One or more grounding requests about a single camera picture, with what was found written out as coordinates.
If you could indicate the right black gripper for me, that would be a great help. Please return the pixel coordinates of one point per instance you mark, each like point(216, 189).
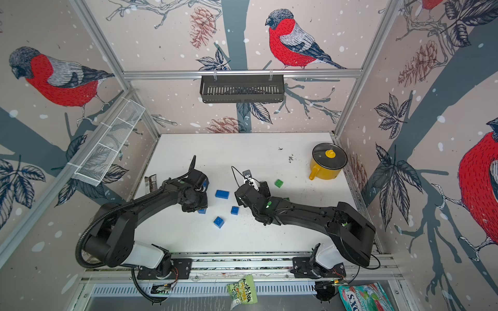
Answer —
point(263, 189)

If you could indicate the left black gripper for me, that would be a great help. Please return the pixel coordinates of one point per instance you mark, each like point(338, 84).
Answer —
point(205, 203)

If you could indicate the blue long lego brick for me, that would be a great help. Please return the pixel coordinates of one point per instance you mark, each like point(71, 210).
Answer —
point(223, 194)

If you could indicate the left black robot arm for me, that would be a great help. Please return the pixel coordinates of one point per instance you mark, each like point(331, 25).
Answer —
point(110, 239)

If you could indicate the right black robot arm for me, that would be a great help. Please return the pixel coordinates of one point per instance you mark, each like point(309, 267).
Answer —
point(352, 234)

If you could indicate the brown snack wrapper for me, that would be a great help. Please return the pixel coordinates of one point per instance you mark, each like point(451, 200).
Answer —
point(151, 184)

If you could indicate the yellow pot with lid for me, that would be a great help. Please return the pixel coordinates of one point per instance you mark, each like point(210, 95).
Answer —
point(327, 161)

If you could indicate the green snack packet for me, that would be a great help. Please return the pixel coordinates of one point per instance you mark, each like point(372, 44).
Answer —
point(242, 292)

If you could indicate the colourful tissue packet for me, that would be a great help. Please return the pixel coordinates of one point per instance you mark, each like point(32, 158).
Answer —
point(370, 297)

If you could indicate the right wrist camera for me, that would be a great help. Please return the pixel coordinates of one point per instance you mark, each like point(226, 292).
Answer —
point(249, 179)

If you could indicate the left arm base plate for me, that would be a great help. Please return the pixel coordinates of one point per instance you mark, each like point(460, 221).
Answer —
point(171, 269)

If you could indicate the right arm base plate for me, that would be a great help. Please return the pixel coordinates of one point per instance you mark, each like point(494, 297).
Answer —
point(304, 267)

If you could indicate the white wire mesh shelf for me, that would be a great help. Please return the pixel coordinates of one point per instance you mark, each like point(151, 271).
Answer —
point(103, 153)

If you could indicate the black hanging wire basket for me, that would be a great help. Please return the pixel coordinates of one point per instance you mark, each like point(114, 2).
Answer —
point(242, 89)

